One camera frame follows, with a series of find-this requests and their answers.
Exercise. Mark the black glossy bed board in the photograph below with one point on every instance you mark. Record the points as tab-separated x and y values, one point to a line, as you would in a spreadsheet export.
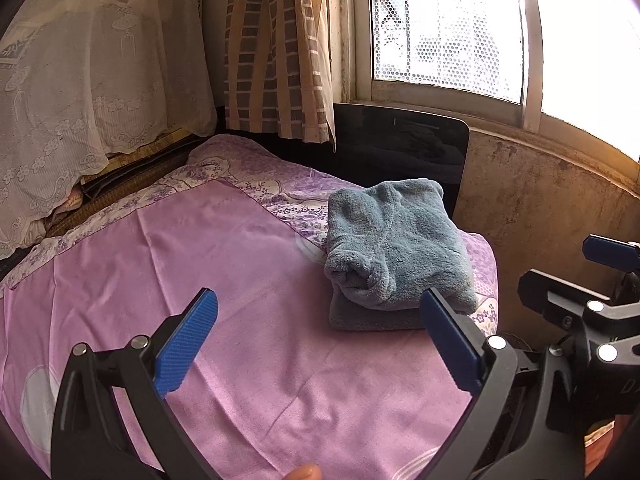
400	145

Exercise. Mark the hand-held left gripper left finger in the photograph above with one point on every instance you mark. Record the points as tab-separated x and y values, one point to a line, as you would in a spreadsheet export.
187	345

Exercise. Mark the person's left hand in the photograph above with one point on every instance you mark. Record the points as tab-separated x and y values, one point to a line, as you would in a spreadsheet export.
302	472

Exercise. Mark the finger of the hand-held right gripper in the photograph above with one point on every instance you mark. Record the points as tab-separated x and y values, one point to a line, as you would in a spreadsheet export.
545	290
607	251

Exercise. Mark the blue fleece jacket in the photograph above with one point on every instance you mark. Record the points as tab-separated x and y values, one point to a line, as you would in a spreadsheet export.
395	240

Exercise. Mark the white lace cloth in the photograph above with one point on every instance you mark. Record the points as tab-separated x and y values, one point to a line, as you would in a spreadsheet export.
90	85

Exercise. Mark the pink bed sheet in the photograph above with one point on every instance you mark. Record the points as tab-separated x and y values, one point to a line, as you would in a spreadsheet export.
225	260

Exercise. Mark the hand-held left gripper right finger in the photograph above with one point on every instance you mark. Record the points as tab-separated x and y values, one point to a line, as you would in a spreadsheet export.
450	345

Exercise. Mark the woven straw mat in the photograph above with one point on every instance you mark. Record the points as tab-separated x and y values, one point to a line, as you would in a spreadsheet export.
95	208

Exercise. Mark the brown checked curtain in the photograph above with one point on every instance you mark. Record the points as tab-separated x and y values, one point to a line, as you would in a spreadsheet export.
270	60

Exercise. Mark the purple floral bed sheet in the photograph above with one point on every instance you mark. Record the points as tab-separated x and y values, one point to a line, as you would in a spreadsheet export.
260	175

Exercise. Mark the window with mesh screen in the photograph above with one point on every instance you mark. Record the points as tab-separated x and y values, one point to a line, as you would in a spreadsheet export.
440	25

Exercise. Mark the dark folded mat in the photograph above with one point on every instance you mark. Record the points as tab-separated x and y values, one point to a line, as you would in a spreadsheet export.
130	178

